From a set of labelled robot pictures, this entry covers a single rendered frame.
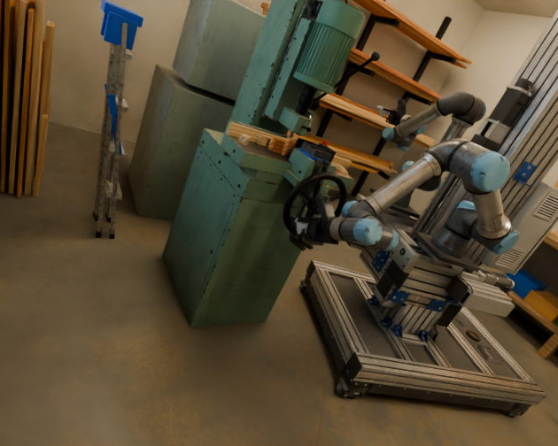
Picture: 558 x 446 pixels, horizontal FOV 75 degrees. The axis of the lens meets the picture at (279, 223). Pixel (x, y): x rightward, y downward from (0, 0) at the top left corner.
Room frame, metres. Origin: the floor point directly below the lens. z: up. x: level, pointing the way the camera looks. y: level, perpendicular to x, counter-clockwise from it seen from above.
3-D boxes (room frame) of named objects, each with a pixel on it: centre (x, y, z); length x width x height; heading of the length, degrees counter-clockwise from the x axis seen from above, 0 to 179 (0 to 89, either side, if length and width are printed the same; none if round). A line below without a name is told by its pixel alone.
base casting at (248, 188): (1.72, 0.19, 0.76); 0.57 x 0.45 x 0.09; 40
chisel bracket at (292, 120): (1.65, 0.13, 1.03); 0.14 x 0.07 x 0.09; 40
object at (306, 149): (1.49, -0.03, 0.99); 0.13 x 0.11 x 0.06; 130
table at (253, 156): (1.56, 0.03, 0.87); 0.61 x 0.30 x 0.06; 130
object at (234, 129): (1.66, 0.11, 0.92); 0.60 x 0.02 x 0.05; 130
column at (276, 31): (1.85, 0.30, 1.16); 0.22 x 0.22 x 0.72; 40
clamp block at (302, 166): (1.49, -0.02, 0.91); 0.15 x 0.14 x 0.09; 130
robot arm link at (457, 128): (2.11, -0.65, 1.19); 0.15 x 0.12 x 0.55; 126
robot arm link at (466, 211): (1.57, -0.73, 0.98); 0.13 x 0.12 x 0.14; 36
